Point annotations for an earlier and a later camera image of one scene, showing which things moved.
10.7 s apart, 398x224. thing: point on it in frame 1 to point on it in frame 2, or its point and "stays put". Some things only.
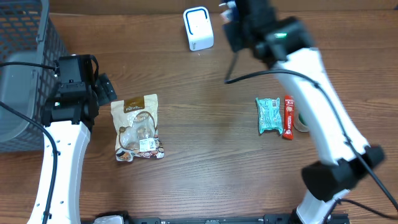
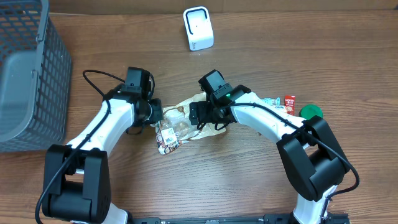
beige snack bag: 135,122 to 176,127
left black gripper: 103,89 to 157,111
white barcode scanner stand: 198,27 stays put
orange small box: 229,13 to 280,109
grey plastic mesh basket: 30,43 stays put
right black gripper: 233,45 to 203,107
